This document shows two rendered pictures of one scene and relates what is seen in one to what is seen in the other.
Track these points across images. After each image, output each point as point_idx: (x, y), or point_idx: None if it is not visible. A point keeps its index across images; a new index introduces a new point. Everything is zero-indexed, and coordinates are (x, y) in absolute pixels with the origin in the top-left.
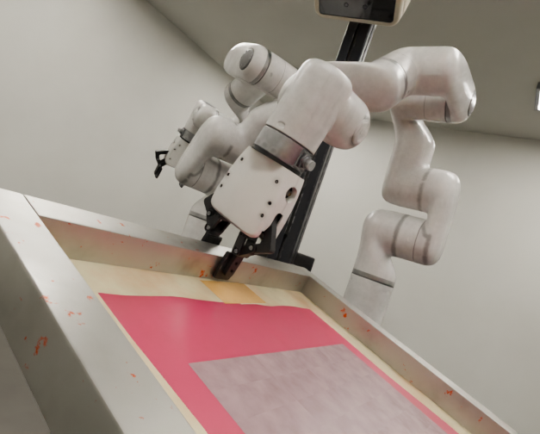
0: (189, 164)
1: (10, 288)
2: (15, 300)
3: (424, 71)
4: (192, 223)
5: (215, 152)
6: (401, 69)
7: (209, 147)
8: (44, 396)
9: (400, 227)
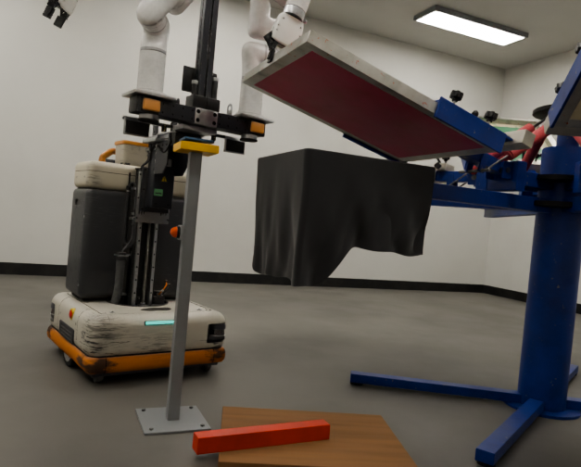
0: (161, 12)
1: (343, 54)
2: (346, 56)
3: None
4: (156, 55)
5: (177, 5)
6: None
7: (178, 1)
8: (361, 69)
9: (267, 50)
